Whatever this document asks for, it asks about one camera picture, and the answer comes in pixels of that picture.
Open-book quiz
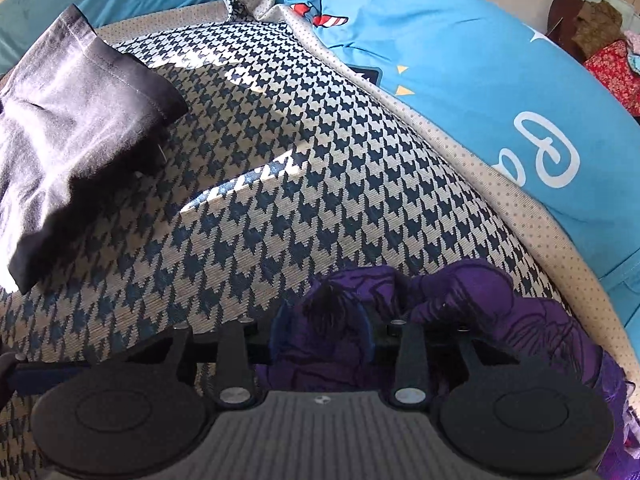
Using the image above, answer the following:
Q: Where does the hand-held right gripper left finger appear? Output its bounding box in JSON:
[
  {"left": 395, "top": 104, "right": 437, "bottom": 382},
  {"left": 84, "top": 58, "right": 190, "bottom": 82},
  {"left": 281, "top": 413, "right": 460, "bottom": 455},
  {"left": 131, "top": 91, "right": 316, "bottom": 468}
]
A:
[{"left": 120, "top": 317, "right": 275, "bottom": 407}]

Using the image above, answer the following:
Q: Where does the brown patterned garment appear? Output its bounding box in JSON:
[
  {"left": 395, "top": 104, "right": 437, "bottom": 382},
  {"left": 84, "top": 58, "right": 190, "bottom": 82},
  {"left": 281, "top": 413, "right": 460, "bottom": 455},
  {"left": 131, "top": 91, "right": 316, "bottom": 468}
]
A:
[{"left": 571, "top": 0, "right": 624, "bottom": 59}]

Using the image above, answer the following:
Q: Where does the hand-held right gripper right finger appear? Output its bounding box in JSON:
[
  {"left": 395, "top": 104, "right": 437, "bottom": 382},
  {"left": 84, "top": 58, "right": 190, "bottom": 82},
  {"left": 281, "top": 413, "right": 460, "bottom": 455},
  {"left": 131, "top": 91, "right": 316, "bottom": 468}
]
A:
[{"left": 379, "top": 318, "right": 522, "bottom": 407}]

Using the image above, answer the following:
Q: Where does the pile of pastel clothes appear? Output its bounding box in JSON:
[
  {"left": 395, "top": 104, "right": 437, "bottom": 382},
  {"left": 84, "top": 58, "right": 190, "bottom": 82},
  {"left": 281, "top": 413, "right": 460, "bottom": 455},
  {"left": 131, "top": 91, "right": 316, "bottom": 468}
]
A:
[{"left": 624, "top": 29, "right": 640, "bottom": 77}]

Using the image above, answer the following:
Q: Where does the red floral garment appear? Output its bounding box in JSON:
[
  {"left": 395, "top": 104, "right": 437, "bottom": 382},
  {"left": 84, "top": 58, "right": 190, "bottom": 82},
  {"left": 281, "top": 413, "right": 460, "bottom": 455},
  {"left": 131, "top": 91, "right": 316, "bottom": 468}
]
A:
[{"left": 584, "top": 39, "right": 640, "bottom": 117}]

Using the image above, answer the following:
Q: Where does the houndstooth bed mat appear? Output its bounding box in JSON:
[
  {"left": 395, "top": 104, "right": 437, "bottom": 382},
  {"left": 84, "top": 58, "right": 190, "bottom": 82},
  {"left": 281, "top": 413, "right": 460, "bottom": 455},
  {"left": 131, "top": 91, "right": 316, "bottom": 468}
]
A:
[{"left": 0, "top": 0, "right": 627, "bottom": 480}]

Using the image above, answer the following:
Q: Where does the grey folded garment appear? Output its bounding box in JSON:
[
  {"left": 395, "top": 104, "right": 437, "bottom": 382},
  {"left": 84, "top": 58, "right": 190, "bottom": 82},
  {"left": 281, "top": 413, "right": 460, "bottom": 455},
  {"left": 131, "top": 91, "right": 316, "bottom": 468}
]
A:
[{"left": 0, "top": 3, "right": 189, "bottom": 296}]

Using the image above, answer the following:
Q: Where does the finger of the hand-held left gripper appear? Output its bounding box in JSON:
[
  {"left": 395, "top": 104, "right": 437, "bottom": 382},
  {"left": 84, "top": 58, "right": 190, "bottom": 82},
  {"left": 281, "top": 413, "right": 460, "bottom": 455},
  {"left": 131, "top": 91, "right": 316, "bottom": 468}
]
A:
[{"left": 0, "top": 351, "right": 96, "bottom": 411}]

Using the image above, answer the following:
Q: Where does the purple floral garment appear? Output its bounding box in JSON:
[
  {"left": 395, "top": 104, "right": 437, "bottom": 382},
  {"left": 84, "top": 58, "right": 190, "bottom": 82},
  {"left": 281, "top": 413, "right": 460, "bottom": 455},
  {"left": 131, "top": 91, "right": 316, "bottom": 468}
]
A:
[{"left": 254, "top": 258, "right": 640, "bottom": 480}]

